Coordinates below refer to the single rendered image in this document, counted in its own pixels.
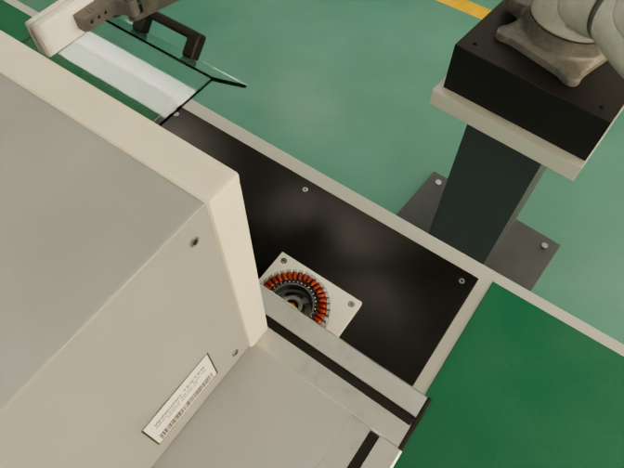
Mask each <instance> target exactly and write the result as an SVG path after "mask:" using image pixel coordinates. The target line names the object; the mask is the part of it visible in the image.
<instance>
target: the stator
mask: <svg viewBox="0 0 624 468"><path fill-rule="evenodd" d="M279 273H280V274H279ZM263 282H264V283H263ZM263 282H261V283H260V285H263V286H265V287H266V288H268V289H269V290H270V291H272V292H273V293H275V294H276V295H278V296H279V297H280V298H282V299H283V300H285V301H286V302H288V303H290V302H295V303H296V304H298V310H299V311H300V312H302V313H303V314H304V313H305V305H310V307H311V313H310V315H309V316H308V317H309V318H311V319H313V320H314V321H316V322H317V323H318V324H319V325H321V326H322V327H324V328H325V329H326V327H327V325H328V322H329V319H330V312H331V299H330V296H329V293H328V291H327V289H326V287H324V284H323V283H322V282H320V279H318V278H316V276H314V275H313V274H311V275H310V273H309V272H305V274H304V270H300V269H299V272H298V270H297V269H293V270H292V271H291V270H290V269H286V273H285V270H281V271H280V272H275V273H274V276H273V275H272V274H271V275H270V276H268V278H265V279H264V280H263ZM286 293H298V294H301V295H303V296H304V298H303V299H300V298H299V297H297V296H295V295H288V296H286Z"/></svg>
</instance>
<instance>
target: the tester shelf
mask: <svg viewBox="0 0 624 468"><path fill-rule="evenodd" d="M259 285H260V284H259ZM260 290H261V294H262V300H263V305H264V309H265V314H266V325H267V330H266V331H265V332H264V333H263V335H262V336H261V337H260V338H259V340H258V341H257V342H256V343H255V345H254V346H252V347H250V346H248V348H247V349H246V350H245V351H244V353H243V354H242V355H241V356H240V358H239V359H238V360H237V361H236V363H235V364H234V365H233V366H232V368H231V369H230V370H229V371H228V373H227V374H226V375H225V377H224V378H223V379H222V380H221V382H220V383H219V384H218V385H217V387H216V388H215V389H214V391H213V392H212V393H211V394H210V395H209V396H208V397H207V398H206V400H205V401H204V402H203V403H202V404H201V406H200V407H199V408H198V410H197V411H196V412H195V413H194V415H193V416H192V417H191V418H190V420H189V421H188V422H187V424H186V425H185V426H184V427H183V429H182V430H181V431H180V432H179V434H178V435H177V436H176V437H175V439H174V440H173V441H172V443H171V444H170V445H169V446H168V448H167V449H166V450H165V451H164V453H163V454H162V455H161V456H160V458H159V459H158V460H157V461H156V462H155V463H154V464H153V465H152V467H151V468H393V467H394V465H395V463H396V461H397V459H398V457H399V456H400V454H401V452H402V451H403V449H404V447H406V445H407V443H408V442H409V440H410V437H411V436H412V434H413V432H414V431H415V429H416V427H417V426H418V424H419V422H420V421H421V419H422V417H423V415H424V413H425V412H426V411H427V409H428V407H429V406H430V404H431V402H432V398H430V397H428V396H426V395H424V394H423V393H421V392H420V391H418V390H417V389H415V388H414V387H412V386H411V385H409V384H408V383H406V382H404V381H403V380H401V379H400V378H398V377H397V376H395V374H393V373H392V372H390V371H389V370H387V369H385V368H384V367H382V366H381V365H379V364H378V363H376V362H375V361H373V360H372V359H370V358H369V357H367V356H366V355H364V354H363V353H361V352H360V351H358V350H357V349H356V348H355V347H353V346H352V345H350V344H348V343H347V342H345V341H344V340H342V339H341V338H339V337H338V336H336V335H335V334H333V333H332V332H330V331H328V330H327V329H325V328H324V327H322V326H321V325H319V324H318V323H317V322H316V321H314V320H313V319H311V318H309V317H308V316H306V315H305V314H303V313H302V312H300V311H299V310H297V309H296V308H294V307H293V306H291V305H290V304H288V303H287V302H285V301H284V300H282V299H281V298H279V297H278V296H277V295H276V294H274V293H273V292H271V291H269V290H268V289H266V288H265V287H263V286H262V285H260Z"/></svg>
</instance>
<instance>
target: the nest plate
mask: <svg viewBox="0 0 624 468"><path fill-rule="evenodd" d="M286 269H290V270H291V271H292V273H293V269H297V270H298V272H299V269H300V270H304V274H305V273H306V272H309V273H310V275H311V274H313V275H314V276H316V278H318V279H319V280H320V282H322V283H323V284H324V287H326V289H327V291H328V293H329V296H330V299H331V312H330V319H329V322H328V325H327V327H326V329H327V330H328V331H330V332H332V333H333V334H335V335H336V336H338V337H339V336H340V335H341V333H342V332H343V331H344V329H345V328H346V326H347V325H348V323H349V322H350V321H351V319H352V318H353V317H354V316H355V315H356V313H357V312H358V310H359V309H360V307H361V305H362V302H360V301H359V300H358V299H356V298H355V297H353V296H352V295H350V294H348V293H347V292H345V291H343V290H342V289H340V288H338V287H337V286H335V285H334V284H332V283H331V282H329V281H327V280H326V279H324V278H322V277H321V276H320V275H318V274H317V273H315V272H314V271H312V270H311V269H309V268H307V267H306V266H304V265H302V264H301V263H299V262H297V261H296V260H294V259H293V258H291V257H290V256H289V255H287V254H286V253H284V252H282V253H281V254H280V255H279V257H278V258H277V259H276V260H275V261H274V262H273V264H272V265H271V266H270V267H269V268H268V270H267V271H266V272H265V273H264V274H263V276H262V277H261V278H260V279H259V284H260V283H261V282H263V280H264V279H265V278H268V276H270V275H271V274H272V275H273V276H274V273H275V272H279V274H280V271H281V270H285V273H286ZM263 283H264V282H263ZM288 295H295V296H297V297H299V298H300V299H303V298H304V296H303V295H301V294H298V293H286V296H288ZM310 313H311V307H310V305H305V313H304V314H305V315H306V316H309V315H310Z"/></svg>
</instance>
